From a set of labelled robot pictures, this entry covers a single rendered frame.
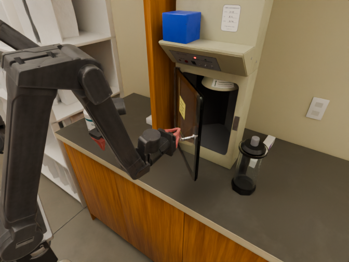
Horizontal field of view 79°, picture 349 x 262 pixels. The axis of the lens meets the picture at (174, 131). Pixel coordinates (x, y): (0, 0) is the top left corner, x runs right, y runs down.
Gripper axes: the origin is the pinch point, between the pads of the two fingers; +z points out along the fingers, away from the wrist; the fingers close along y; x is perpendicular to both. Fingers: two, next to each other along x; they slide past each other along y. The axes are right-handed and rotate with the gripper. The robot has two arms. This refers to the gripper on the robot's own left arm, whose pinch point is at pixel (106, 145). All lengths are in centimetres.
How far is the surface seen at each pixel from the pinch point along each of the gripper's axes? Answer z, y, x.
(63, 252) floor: 111, -23, 49
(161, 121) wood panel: -1.4, 27.6, -9.0
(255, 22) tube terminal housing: -49, 32, -44
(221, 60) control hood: -38, 24, -38
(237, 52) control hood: -42, 21, -44
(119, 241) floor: 110, 6, 20
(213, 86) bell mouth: -24, 34, -32
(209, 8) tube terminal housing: -52, 32, -27
